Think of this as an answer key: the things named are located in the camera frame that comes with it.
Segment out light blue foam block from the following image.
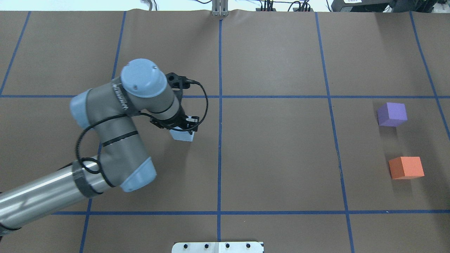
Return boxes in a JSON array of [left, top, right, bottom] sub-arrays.
[[170, 130, 195, 142]]

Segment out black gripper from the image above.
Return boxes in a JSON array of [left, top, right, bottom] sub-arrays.
[[150, 111, 200, 133]]

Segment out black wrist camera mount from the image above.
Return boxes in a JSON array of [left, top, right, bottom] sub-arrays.
[[166, 72, 191, 90]]

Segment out purple foam block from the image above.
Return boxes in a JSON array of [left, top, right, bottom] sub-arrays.
[[377, 102, 408, 128]]

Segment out orange foam block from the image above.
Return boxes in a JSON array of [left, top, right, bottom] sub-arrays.
[[388, 156, 425, 180]]

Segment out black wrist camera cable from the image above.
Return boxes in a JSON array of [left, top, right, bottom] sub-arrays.
[[75, 80, 209, 188]]

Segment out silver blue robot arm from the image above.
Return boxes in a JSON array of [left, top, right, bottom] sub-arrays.
[[1, 59, 193, 236]]

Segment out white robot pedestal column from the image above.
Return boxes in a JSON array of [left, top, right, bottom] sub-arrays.
[[171, 241, 265, 253]]

